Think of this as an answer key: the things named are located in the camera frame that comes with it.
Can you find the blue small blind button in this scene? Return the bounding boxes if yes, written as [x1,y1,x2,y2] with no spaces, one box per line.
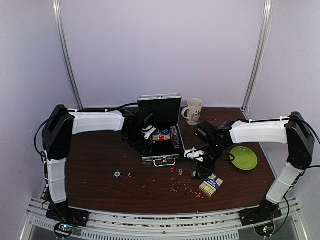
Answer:
[161,128,171,136]

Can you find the green plate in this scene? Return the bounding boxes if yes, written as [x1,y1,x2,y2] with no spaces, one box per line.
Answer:
[229,146,258,171]

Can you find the cream ceramic mug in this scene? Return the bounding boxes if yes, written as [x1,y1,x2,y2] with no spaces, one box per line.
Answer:
[181,98,204,126]

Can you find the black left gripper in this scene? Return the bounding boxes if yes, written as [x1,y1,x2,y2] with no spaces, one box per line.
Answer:
[125,128,153,156]

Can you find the right poker chip row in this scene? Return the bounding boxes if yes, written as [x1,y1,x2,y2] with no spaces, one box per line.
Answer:
[170,126,181,149]

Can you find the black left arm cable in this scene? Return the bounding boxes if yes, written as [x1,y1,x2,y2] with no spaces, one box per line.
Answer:
[34,102,138,161]

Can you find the purple poker chip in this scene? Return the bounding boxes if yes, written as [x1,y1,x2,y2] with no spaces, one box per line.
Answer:
[113,171,122,179]

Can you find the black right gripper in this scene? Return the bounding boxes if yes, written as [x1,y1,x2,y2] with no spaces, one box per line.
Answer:
[195,142,228,179]

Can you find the blue playing card box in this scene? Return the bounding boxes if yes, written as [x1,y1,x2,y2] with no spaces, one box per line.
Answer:
[199,174,224,197]

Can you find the aluminium poker chip case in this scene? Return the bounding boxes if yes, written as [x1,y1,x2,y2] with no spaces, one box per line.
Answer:
[137,93,185,168]

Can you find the right aluminium frame post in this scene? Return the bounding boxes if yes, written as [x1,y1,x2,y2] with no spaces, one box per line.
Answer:
[242,0,273,114]

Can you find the left aluminium frame post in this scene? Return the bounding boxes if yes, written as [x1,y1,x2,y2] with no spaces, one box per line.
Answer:
[52,0,84,110]

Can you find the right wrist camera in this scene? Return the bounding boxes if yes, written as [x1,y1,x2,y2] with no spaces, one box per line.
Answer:
[183,147,205,162]

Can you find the aluminium frame post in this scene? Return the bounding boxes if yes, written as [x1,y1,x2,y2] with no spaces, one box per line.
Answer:
[52,0,84,110]
[242,0,273,114]

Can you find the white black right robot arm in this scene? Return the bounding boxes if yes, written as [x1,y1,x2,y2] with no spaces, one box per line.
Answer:
[184,111,318,225]

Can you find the front aluminium rail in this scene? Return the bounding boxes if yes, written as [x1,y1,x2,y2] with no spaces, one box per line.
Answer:
[17,197,309,240]

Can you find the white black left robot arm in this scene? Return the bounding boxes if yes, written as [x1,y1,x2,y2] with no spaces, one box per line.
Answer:
[41,104,157,222]

